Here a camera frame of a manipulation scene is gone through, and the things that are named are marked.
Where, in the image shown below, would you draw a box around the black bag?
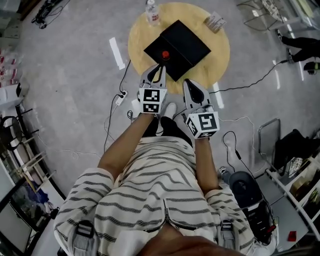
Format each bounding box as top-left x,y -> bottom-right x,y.
273,128 -> 317,177

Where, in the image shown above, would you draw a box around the black square box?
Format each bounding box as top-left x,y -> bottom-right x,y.
143,19 -> 212,82

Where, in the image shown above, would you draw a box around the black round metal stool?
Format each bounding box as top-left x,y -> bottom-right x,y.
0,107 -> 40,152

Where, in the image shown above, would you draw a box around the black gear bundle with cables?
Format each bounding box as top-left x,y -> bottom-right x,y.
30,0 -> 64,29

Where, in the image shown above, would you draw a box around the person's striped cream shirt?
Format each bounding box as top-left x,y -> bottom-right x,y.
53,136 -> 256,256

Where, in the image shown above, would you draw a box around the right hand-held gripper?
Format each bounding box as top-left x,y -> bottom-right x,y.
183,79 -> 221,140

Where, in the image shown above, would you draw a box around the metal wire chair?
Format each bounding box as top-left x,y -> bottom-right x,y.
236,0 -> 299,31

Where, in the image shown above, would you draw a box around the long white flat strip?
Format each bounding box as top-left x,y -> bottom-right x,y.
108,37 -> 127,71

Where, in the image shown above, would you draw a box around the round wooden side table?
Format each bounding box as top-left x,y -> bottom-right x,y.
127,2 -> 231,96

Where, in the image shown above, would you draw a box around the person's left forearm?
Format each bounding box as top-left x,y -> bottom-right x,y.
97,112 -> 154,181

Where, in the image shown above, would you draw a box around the person's black trousers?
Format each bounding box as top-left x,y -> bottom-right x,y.
141,115 -> 194,149

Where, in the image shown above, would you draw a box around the clear plastic water bottle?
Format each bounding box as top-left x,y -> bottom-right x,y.
145,0 -> 161,27

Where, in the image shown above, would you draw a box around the chrome frame chair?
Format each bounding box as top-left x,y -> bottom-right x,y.
257,117 -> 283,176

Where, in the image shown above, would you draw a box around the black round floor device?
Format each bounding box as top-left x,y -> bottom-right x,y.
228,170 -> 264,209

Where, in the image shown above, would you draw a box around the black power cable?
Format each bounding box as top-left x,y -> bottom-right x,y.
119,59 -> 132,95
208,59 -> 289,95

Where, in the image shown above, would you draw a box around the grey harness strap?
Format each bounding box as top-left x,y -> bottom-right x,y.
73,219 -> 97,256
216,218 -> 238,253

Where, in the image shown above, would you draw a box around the person's right forearm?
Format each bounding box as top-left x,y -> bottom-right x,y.
193,137 -> 219,196

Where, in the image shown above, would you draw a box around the person's white shoe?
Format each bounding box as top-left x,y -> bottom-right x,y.
160,102 -> 178,120

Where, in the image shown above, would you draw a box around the small pale card box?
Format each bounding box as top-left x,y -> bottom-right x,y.
202,11 -> 227,34

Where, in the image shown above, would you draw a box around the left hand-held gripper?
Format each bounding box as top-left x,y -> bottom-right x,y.
136,64 -> 168,115

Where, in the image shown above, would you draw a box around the white power strip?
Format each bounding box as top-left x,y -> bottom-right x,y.
113,90 -> 129,106

